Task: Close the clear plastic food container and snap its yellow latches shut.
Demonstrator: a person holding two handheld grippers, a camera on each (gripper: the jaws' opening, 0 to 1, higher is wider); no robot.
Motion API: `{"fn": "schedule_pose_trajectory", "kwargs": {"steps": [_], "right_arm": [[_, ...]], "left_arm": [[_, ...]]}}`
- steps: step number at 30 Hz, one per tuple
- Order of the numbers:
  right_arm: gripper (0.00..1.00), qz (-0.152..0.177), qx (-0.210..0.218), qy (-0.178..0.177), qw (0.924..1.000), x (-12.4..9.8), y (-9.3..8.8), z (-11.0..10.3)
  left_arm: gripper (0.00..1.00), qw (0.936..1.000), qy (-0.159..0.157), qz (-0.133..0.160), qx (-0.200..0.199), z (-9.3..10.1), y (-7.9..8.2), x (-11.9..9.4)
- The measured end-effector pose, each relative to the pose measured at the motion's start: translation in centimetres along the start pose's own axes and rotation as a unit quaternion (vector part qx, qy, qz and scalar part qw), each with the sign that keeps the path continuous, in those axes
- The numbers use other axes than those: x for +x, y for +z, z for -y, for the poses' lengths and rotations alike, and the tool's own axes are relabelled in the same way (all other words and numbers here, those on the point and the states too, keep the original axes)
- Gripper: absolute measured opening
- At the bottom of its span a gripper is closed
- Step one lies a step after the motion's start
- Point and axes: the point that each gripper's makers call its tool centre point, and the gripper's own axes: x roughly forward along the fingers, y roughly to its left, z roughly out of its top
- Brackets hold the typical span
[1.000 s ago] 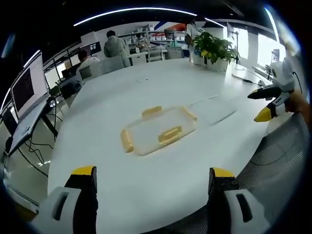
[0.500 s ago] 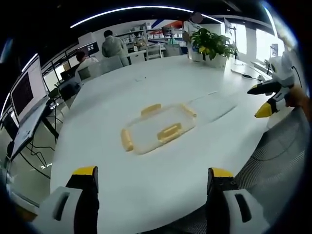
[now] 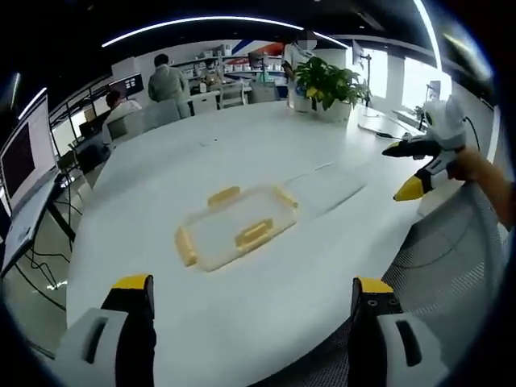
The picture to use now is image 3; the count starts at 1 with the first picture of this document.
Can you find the green potted plant white pot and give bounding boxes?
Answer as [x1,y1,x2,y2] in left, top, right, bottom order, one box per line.
[291,55,372,124]

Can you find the small dark monitor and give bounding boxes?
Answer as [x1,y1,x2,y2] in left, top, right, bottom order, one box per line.
[107,73,146,100]

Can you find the white side desk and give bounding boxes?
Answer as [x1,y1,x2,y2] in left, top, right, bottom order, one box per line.
[0,177,77,279]

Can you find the grey mesh office chair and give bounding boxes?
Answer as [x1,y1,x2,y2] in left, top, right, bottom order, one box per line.
[322,180,511,387]

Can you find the white slatted chair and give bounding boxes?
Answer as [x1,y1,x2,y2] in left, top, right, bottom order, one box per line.
[217,80,248,110]

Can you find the large computer monitor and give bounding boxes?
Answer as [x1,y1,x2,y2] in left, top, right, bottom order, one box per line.
[0,91,60,213]

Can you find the storage shelf with boxes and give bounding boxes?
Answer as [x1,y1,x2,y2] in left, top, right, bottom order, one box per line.
[173,42,292,89]

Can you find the black floor cables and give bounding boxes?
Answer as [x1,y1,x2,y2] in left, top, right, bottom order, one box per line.
[30,189,84,311]

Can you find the clear lid with yellow plastic buckles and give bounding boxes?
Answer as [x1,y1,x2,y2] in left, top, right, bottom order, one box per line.
[174,184,300,273]

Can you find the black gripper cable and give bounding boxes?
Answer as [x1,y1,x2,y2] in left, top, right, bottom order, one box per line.
[462,115,481,148]

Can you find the person's right hand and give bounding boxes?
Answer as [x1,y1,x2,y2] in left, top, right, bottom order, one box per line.
[446,147,500,185]

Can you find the long ceiling light strip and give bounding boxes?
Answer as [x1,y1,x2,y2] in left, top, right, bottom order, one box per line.
[100,15,306,48]

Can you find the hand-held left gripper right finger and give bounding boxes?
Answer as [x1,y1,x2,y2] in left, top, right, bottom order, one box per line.
[347,276,451,387]

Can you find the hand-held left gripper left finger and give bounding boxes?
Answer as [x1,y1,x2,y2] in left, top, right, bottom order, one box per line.
[52,273,158,387]

